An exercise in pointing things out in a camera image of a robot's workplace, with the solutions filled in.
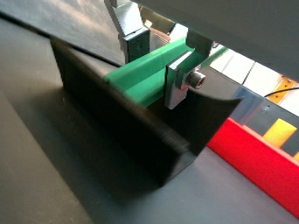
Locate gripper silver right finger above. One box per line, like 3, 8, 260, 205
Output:
163, 30, 212, 109

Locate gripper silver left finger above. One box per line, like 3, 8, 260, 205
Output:
104, 0, 149, 63

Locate green star-profile bar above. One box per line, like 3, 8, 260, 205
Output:
103, 37, 231, 109

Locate black curved fixture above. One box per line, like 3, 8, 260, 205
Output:
51, 39, 240, 185

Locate red peg board block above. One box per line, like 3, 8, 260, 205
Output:
208, 118, 299, 220

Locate short yellow cylinder peg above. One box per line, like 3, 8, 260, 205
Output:
263, 118, 296, 148

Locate tall yellow rectangular peg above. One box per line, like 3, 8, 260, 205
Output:
294, 151, 299, 162

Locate black cable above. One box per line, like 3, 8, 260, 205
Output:
263, 87, 299, 98

